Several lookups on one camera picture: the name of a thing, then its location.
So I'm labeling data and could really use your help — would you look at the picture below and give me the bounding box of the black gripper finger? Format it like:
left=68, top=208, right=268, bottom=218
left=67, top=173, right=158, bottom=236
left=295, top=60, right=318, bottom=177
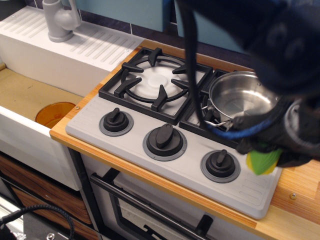
left=236, top=138, right=275, bottom=154

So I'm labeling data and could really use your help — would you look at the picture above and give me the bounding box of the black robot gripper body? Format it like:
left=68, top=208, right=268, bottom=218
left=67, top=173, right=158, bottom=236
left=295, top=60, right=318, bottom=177
left=232, top=98, right=320, bottom=168

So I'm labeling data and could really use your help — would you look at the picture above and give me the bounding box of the green yellow toy corncob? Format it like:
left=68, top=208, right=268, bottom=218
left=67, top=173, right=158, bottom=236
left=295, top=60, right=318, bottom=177
left=246, top=149, right=283, bottom=176

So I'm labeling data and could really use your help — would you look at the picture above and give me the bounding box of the stainless steel pot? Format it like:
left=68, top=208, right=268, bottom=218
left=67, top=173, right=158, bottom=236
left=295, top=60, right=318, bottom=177
left=201, top=71, right=280, bottom=127

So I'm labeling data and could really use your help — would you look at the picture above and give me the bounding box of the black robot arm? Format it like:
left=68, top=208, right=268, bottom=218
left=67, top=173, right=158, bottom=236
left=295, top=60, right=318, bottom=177
left=177, top=0, right=320, bottom=168

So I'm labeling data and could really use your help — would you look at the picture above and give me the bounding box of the black right stove knob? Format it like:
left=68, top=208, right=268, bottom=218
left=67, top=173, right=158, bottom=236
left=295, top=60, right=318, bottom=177
left=200, top=149, right=241, bottom=184

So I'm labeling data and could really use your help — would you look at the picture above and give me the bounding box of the black stove knob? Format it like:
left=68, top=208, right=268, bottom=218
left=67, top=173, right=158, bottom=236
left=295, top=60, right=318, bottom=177
left=99, top=107, right=134, bottom=137
left=200, top=149, right=241, bottom=184
left=142, top=123, right=188, bottom=162

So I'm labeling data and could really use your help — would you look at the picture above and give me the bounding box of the grey toy stove top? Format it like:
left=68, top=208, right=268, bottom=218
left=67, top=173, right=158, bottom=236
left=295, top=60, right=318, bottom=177
left=65, top=46, right=283, bottom=221

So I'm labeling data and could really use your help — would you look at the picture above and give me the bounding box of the black middle stove knob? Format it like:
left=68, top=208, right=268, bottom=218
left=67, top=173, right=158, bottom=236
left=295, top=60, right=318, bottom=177
left=142, top=123, right=188, bottom=162

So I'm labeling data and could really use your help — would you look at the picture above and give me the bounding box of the black left stove knob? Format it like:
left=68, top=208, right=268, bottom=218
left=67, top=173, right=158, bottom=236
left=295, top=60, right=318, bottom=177
left=99, top=107, right=134, bottom=137

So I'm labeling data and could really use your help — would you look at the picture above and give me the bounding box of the black right burner grate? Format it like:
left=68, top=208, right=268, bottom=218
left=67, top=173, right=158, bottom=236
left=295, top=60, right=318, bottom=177
left=179, top=69, right=239, bottom=149

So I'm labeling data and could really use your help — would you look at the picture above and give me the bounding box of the black burner grate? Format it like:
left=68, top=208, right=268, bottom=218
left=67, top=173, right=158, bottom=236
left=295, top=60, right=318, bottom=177
left=179, top=69, right=239, bottom=149
left=98, top=46, right=214, bottom=126

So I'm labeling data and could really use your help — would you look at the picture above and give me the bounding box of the black left burner grate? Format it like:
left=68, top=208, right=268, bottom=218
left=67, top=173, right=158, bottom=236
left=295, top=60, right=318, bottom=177
left=98, top=46, right=214, bottom=126

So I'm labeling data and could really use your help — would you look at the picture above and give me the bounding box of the teal cabinet right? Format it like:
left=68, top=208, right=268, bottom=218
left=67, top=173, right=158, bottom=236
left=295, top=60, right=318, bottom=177
left=174, top=0, right=247, bottom=54

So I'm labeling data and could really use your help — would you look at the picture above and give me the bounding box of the teal cabinet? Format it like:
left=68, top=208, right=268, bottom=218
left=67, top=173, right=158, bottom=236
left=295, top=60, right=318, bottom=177
left=174, top=0, right=247, bottom=54
left=76, top=0, right=172, bottom=32

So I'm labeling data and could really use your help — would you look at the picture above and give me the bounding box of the teal cabinet left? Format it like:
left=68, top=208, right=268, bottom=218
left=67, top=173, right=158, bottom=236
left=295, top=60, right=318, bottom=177
left=76, top=0, right=172, bottom=32

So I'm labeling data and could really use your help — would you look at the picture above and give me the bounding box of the orange sink drain plate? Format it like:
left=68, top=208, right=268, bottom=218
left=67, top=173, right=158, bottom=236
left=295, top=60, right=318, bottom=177
left=35, top=102, right=76, bottom=129

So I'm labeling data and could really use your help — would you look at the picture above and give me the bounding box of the white toy sink unit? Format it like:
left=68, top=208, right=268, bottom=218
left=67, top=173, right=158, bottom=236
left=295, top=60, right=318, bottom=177
left=0, top=6, right=143, bottom=191

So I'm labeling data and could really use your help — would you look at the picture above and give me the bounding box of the wooden drawer front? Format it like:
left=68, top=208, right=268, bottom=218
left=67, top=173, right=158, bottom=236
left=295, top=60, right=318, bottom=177
left=0, top=153, right=99, bottom=240

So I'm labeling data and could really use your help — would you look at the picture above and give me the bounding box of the grey toy faucet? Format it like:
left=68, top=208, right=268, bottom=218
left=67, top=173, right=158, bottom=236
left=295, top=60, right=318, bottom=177
left=42, top=0, right=81, bottom=43

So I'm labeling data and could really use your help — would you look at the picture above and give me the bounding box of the oven door with handle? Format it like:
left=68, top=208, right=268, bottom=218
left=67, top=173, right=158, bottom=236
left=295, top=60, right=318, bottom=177
left=89, top=168, right=254, bottom=240

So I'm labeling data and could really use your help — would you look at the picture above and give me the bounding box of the black braided cable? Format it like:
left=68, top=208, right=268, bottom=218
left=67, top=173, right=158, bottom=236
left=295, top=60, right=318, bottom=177
left=0, top=204, right=76, bottom=240

